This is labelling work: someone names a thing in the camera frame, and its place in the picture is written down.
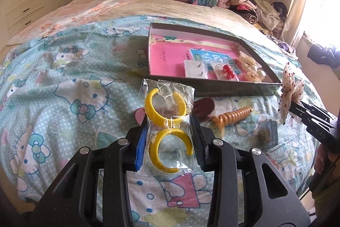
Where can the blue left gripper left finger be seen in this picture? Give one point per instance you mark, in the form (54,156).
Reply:
(139,146)

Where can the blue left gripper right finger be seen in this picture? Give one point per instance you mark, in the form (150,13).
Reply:
(199,141)

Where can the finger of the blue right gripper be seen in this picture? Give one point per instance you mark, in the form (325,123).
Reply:
(294,108)
(313,111)

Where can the spotted sheer fabric bow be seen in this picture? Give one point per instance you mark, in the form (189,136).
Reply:
(292,91)

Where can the yellow hoop earrings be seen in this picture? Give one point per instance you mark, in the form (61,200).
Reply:
(169,146)

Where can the dark red hair clip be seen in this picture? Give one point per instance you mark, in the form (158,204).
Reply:
(203,108)

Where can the person's right hand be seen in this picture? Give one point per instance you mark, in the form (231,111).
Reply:
(322,155)

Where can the large pearl hair clip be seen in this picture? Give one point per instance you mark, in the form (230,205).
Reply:
(254,74)

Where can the dark clothes on windowsill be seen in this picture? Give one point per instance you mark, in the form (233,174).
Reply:
(328,56)

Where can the cream claw hair clip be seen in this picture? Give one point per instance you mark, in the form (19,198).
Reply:
(248,63)

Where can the stud earrings on white card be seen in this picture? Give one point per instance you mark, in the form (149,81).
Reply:
(195,69)

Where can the red bead earrings on card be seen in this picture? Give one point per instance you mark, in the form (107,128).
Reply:
(224,72)

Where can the shallow dark cardboard tray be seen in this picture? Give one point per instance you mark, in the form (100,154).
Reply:
(205,88)

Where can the cream window curtain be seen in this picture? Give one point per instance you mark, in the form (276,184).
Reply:
(293,28)

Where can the pile of assorted clothes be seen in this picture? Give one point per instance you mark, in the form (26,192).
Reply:
(268,18)

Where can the Hello Kitty blue blanket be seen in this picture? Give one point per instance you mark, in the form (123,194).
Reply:
(82,86)

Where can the beige bedspread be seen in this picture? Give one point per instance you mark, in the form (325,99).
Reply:
(217,17)

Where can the peach floral sheet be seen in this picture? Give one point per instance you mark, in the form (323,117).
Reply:
(76,13)

